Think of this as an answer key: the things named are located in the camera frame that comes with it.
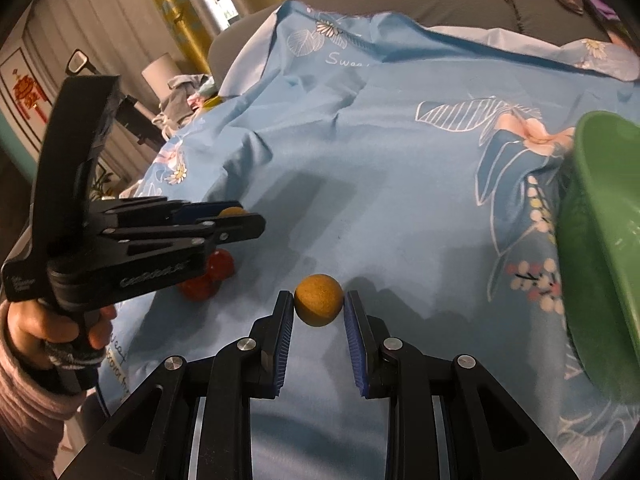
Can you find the person's left forearm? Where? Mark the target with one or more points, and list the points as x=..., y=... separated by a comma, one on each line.
x=25, y=410

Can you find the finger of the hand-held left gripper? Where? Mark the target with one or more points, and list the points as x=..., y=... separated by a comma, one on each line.
x=235, y=227
x=200, y=210

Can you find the person's left hand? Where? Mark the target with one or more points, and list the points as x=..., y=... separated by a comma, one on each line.
x=35, y=330

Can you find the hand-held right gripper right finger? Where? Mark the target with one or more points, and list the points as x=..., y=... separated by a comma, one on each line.
x=356, y=345

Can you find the green potted plant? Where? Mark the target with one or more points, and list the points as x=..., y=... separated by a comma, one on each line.
x=102, y=180

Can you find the blue floral bed sheet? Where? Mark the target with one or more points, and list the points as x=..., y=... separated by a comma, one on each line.
x=375, y=185

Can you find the black stick vacuum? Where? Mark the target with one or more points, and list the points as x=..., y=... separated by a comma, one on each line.
x=137, y=120

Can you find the red cherry tomato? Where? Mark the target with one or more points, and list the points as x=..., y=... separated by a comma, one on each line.
x=222, y=265
x=200, y=290

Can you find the white lamp shade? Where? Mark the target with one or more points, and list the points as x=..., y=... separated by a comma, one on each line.
x=160, y=72

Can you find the green plastic bowl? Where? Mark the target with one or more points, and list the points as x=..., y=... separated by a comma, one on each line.
x=595, y=260

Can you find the red knot wall ornament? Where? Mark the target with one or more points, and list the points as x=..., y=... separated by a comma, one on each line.
x=30, y=92

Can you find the grey sofa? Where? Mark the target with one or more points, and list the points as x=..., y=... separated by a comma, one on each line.
x=450, y=5

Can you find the purple clothes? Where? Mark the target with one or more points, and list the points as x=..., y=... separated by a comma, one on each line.
x=602, y=10

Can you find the grey clothes pile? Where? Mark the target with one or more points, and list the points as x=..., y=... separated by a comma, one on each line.
x=180, y=97

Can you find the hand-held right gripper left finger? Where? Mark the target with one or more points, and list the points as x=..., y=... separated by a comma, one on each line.
x=285, y=345

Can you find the brown longan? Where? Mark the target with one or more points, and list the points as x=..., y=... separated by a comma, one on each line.
x=231, y=211
x=318, y=302

